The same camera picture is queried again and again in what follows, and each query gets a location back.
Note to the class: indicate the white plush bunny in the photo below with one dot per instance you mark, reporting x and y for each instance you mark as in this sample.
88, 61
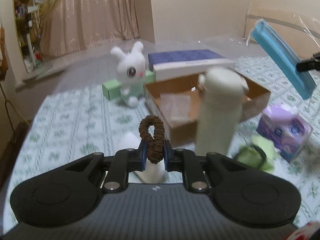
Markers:
131, 70

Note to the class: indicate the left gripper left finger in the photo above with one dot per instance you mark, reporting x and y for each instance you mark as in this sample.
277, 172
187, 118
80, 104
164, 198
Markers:
121, 164

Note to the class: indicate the brown cardboard box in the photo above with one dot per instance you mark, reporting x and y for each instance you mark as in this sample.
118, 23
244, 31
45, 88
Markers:
181, 133

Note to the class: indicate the beige curtain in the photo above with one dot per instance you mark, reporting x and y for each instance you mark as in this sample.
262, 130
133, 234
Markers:
79, 24

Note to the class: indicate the cream thermos bottle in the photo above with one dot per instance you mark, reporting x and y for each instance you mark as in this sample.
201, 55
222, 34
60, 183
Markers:
220, 110

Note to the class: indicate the blue surgical mask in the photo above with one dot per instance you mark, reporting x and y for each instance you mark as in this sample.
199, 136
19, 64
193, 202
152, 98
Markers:
284, 57

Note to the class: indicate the clear plastic bag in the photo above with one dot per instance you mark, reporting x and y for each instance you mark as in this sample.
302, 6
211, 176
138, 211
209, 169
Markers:
180, 108

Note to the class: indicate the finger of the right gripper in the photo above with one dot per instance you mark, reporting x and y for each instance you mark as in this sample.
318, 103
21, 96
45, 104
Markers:
310, 64

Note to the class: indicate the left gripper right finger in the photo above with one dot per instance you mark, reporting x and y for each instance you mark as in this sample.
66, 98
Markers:
189, 165

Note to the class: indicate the small green box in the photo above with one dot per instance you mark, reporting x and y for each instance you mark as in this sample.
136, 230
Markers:
111, 88

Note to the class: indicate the wooden bookshelf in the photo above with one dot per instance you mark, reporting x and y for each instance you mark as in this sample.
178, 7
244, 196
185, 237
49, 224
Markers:
23, 12

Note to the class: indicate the light green cloth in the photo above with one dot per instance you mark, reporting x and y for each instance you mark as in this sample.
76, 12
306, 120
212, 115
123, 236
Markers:
260, 153

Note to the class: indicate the brown hair scrunchie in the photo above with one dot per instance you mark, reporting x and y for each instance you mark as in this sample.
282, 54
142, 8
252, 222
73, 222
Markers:
151, 130

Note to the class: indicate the purple tissue pack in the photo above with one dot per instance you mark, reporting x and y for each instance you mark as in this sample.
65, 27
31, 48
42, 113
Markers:
283, 125

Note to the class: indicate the blue and white flat box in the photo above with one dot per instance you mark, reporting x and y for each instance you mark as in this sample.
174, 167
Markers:
172, 64

